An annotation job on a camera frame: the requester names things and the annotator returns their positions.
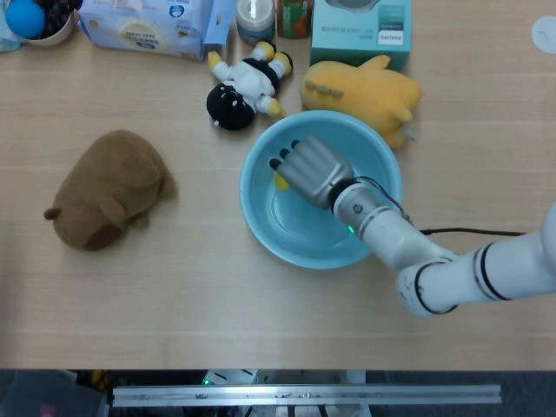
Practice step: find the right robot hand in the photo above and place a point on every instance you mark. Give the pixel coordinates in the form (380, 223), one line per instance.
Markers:
(315, 171)

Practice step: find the small yellow object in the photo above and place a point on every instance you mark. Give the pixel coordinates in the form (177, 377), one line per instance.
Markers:
(282, 184)

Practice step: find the yellow plush chick toy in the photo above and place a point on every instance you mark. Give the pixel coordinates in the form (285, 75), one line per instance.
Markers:
(369, 91)

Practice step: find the black-haired plush doll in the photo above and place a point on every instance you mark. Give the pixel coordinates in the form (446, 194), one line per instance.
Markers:
(252, 82)

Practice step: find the brown plush capybara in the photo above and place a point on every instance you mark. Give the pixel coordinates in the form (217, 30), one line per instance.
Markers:
(113, 182)

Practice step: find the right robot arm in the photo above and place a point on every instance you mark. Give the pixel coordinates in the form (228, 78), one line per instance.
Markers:
(399, 239)

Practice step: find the light blue plastic basin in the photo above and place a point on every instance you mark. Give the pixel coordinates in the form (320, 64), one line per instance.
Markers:
(304, 234)

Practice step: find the teal product box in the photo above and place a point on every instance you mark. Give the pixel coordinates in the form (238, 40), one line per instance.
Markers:
(347, 43)

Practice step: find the orange juice bottle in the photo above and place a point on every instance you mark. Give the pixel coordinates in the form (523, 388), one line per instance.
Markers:
(295, 19)

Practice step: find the small jar white lid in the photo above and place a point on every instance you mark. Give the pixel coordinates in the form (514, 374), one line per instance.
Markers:
(255, 21)

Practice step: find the blue tissue pack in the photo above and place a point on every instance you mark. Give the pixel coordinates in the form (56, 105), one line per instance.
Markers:
(143, 30)

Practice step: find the white bowl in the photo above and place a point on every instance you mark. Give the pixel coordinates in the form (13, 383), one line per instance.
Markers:
(56, 38)

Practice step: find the dark pine cone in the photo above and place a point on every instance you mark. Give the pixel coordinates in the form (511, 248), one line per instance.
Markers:
(58, 15)

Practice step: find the blue ball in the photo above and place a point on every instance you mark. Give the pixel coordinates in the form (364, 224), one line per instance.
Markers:
(25, 19)

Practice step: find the aluminium rail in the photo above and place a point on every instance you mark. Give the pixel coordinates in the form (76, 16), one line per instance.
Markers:
(304, 395)

